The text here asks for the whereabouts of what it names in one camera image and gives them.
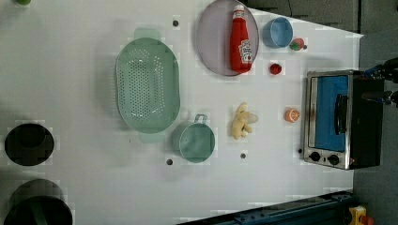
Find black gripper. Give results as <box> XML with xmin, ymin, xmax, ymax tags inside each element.
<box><xmin>363</xmin><ymin>57</ymin><xmax>398</xmax><ymax>105</ymax></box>

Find plush peeled banana toy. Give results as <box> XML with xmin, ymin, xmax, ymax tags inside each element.
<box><xmin>231</xmin><ymin>102</ymin><xmax>258</xmax><ymax>140</ymax></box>

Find black toaster oven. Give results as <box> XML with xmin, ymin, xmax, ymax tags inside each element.
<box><xmin>303</xmin><ymin>70</ymin><xmax>384</xmax><ymax>170</ymax></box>

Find large strawberry toy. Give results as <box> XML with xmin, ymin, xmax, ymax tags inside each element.
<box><xmin>289</xmin><ymin>37</ymin><xmax>305</xmax><ymax>51</ymax></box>

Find orange slice toy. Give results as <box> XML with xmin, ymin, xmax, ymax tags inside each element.
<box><xmin>284</xmin><ymin>108</ymin><xmax>300</xmax><ymax>123</ymax></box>

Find small red strawberry toy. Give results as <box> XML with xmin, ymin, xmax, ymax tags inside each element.
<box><xmin>269</xmin><ymin>64</ymin><xmax>282</xmax><ymax>75</ymax></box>

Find blue bowl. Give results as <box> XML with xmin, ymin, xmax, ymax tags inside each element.
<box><xmin>262</xmin><ymin>17</ymin><xmax>293</xmax><ymax>49</ymax></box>

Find red ketchup bottle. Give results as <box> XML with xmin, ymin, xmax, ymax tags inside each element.
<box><xmin>230</xmin><ymin>5</ymin><xmax>253</xmax><ymax>74</ymax></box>

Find grey round plate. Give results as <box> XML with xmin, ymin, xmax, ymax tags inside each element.
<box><xmin>196</xmin><ymin>0</ymin><xmax>259</xmax><ymax>76</ymax></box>

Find green perforated colander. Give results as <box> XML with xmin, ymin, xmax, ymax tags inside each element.
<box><xmin>115</xmin><ymin>27</ymin><xmax>180</xmax><ymax>143</ymax></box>

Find black and green cylinder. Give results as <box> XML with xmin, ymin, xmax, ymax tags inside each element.
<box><xmin>3</xmin><ymin>179</ymin><xmax>73</xmax><ymax>225</ymax></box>

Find blue metal frame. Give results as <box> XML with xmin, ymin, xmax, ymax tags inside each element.
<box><xmin>178</xmin><ymin>191</ymin><xmax>359</xmax><ymax>225</ymax></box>

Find green cup with handle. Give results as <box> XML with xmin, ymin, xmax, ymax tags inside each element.
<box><xmin>171</xmin><ymin>113</ymin><xmax>216</xmax><ymax>163</ymax></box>

